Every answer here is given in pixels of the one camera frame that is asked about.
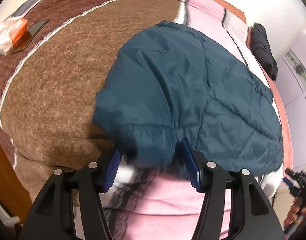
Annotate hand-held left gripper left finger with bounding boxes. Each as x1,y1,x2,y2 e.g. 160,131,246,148
18,149,124,240

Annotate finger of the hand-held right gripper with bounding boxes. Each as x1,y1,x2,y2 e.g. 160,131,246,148
283,169,303,193

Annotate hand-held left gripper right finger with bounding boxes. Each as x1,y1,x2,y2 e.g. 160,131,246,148
180,138,284,240

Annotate teal quilted puffer jacket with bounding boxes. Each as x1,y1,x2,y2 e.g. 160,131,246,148
92,20,284,180

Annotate person's right hand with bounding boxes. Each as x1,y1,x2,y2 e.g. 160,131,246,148
286,197,305,228

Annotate pink cloth with black lace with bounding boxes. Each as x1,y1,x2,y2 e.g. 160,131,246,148
102,164,246,240

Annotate pale purple wardrobe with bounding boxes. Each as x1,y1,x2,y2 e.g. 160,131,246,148
275,42,306,173

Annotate striped patchwork fleece blanket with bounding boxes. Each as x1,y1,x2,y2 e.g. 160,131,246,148
0,0,293,205

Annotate black garment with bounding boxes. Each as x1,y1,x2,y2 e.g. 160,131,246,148
250,23,279,81

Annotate black smartphone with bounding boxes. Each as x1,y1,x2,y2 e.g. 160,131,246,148
11,19,49,54

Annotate orange and white packet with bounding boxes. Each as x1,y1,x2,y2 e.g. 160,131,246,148
0,17,29,56

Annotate wooden bed frame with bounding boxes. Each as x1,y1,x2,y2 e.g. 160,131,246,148
0,132,31,222

